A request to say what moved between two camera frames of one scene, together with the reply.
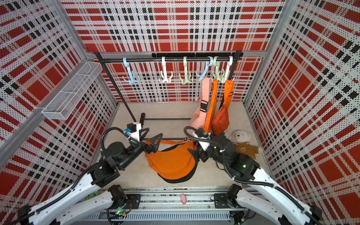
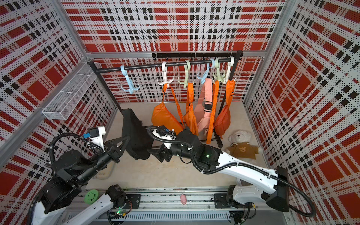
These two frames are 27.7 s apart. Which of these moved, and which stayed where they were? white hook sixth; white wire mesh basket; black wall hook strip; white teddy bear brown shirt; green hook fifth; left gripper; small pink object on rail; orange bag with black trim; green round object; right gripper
Moved: orange bag with black trim; right gripper; left gripper
Stayed: black wall hook strip; white teddy bear brown shirt; white wire mesh basket; white hook sixth; green round object; small pink object on rail; green hook fifth
